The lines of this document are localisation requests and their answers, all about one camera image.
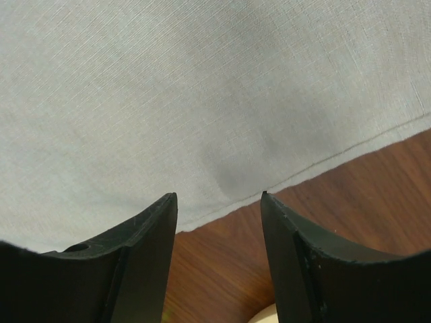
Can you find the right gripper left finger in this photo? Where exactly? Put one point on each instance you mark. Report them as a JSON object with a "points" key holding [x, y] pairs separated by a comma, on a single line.
{"points": [[119, 275]]}

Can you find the beige cloth napkin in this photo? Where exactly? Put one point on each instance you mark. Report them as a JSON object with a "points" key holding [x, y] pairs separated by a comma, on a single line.
{"points": [[108, 105]]}

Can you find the golden round plate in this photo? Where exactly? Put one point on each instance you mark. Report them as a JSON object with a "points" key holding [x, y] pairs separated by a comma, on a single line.
{"points": [[267, 315]]}

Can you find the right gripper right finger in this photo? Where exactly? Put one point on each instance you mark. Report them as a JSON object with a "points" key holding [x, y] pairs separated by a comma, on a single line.
{"points": [[319, 276]]}

